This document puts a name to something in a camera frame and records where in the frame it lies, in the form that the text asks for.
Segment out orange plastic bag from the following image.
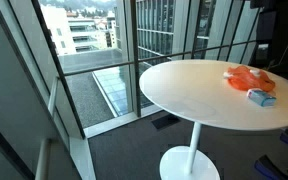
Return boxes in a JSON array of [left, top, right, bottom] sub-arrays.
[[223, 65, 276, 93]]

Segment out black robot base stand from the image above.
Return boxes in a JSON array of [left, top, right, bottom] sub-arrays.
[[249, 0, 288, 74]]

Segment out black floor vent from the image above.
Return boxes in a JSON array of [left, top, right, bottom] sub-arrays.
[[151, 114, 181, 131]]

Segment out metal window railing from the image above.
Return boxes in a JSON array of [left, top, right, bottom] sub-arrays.
[[55, 39, 262, 80]]

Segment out small blue carton box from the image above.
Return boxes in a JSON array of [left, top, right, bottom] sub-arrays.
[[246, 88, 277, 108]]

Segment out white round pedestal table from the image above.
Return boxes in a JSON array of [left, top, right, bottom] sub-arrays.
[[138, 59, 288, 180]]

